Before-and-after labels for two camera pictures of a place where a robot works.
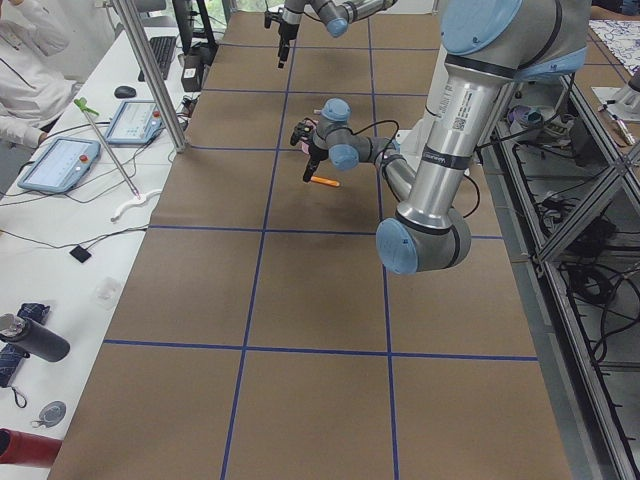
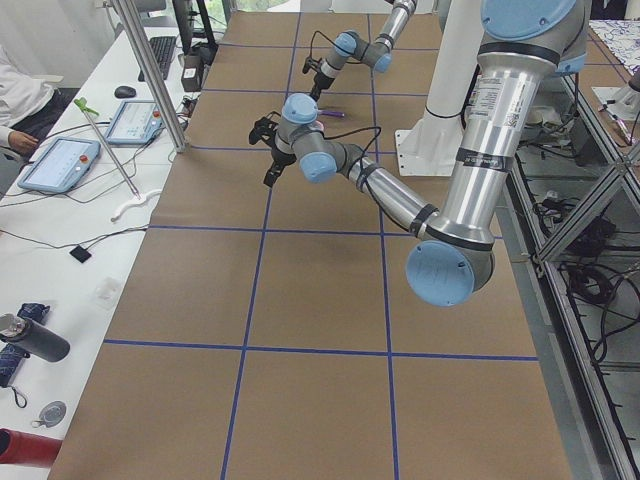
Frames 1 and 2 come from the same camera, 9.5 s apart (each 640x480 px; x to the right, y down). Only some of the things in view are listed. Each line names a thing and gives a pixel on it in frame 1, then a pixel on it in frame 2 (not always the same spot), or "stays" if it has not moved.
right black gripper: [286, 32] to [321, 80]
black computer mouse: [124, 92] stays
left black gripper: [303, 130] to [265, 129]
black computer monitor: [185, 19] stays
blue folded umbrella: [12, 356] stays
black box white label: [195, 59] stays
